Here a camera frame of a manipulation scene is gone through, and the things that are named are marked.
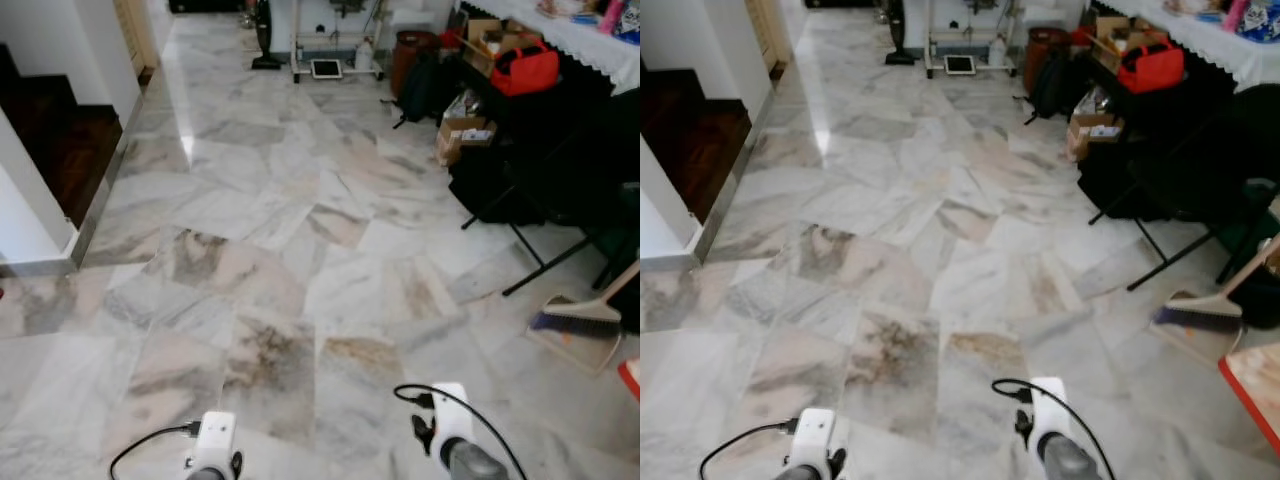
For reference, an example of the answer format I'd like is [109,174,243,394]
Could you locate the red bag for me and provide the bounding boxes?
[489,40,561,98]
[1116,38,1187,95]

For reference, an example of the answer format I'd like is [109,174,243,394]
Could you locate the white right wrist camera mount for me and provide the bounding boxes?
[1028,376,1073,463]
[429,382,476,469]

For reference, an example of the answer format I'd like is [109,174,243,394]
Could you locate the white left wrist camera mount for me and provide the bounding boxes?
[788,407,839,475]
[187,410,239,477]

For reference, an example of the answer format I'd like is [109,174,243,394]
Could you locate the wooden door frame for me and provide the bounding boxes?
[745,0,793,83]
[114,0,161,85]

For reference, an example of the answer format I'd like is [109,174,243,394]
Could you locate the open cardboard box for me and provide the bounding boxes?
[1090,14,1169,71]
[462,17,543,77]

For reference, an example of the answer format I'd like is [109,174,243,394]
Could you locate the white metal rack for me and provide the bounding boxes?
[922,0,1019,80]
[289,0,389,84]

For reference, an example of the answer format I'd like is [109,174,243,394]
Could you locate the black backpack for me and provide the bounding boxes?
[1024,48,1091,126]
[392,50,463,129]

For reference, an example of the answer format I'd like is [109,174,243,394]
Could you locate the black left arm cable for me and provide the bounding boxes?
[109,423,203,480]
[698,419,801,480]

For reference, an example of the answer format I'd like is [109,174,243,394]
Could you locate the wooden broom with dark bristles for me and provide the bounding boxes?
[1152,236,1280,335]
[529,262,641,339]

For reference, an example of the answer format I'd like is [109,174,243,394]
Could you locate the beige dustpan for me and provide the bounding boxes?
[1148,290,1245,367]
[526,294,623,377]

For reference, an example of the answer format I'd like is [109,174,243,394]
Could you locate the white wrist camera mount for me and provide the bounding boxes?
[187,410,239,477]
[788,407,839,475]
[429,382,476,469]
[1028,376,1073,463]

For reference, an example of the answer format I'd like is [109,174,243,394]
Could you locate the dark wooden stairs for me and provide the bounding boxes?
[640,60,753,225]
[0,44,125,229]

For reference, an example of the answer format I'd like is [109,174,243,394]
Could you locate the small cardboard box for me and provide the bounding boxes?
[436,114,499,167]
[1066,110,1127,163]

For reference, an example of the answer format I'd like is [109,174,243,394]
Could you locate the black folding chair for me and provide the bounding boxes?
[448,85,641,298]
[1076,82,1280,293]

